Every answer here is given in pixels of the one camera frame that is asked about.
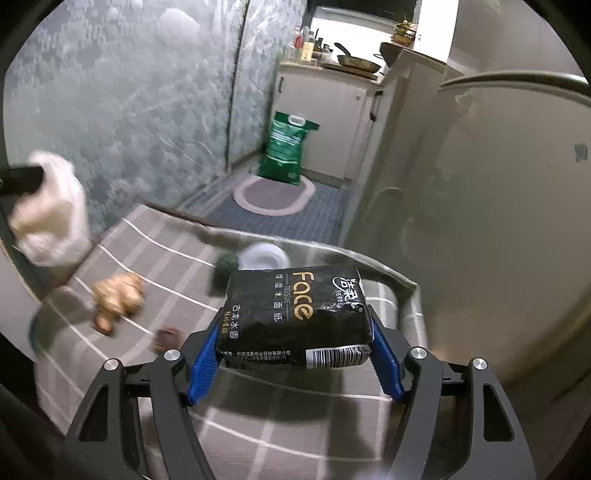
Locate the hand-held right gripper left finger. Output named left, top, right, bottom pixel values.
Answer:
left=62, top=323, right=222, bottom=480

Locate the green rice bag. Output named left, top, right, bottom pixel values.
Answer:
left=257, top=111, right=320, bottom=186

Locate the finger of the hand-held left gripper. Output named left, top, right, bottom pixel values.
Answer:
left=0, top=166, right=44, bottom=197

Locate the white refrigerator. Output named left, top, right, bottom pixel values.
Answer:
left=402, top=71, right=591, bottom=402

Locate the white paper bowl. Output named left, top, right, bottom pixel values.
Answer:
left=236, top=242, right=287, bottom=271

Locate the dark green ball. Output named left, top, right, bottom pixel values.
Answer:
left=210, top=253, right=241, bottom=296

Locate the oval pink grey rug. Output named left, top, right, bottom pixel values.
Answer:
left=232, top=175, right=316, bottom=217

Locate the metal frying pan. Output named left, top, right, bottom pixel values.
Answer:
left=333, top=42, right=382, bottom=73

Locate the white plastic bag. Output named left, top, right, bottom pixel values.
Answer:
left=9, top=151, right=90, bottom=267

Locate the blue grid floor mat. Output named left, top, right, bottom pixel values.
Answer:
left=203, top=173, right=348, bottom=243

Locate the white kitchen cabinet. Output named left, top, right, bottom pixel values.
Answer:
left=270, top=48, right=462, bottom=241

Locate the small potted plant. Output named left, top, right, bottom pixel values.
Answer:
left=392, top=18, right=419, bottom=47

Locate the frosted patterned sliding door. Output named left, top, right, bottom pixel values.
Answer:
left=2, top=0, right=310, bottom=232

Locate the grey checked tablecloth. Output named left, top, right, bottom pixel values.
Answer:
left=32, top=203, right=421, bottom=480

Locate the brown ginger root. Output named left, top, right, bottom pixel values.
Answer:
left=91, top=272, right=145, bottom=319

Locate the black tissue pack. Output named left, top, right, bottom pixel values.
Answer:
left=215, top=264, right=376, bottom=370

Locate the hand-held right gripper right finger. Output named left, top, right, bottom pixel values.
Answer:
left=367, top=316, right=539, bottom=480

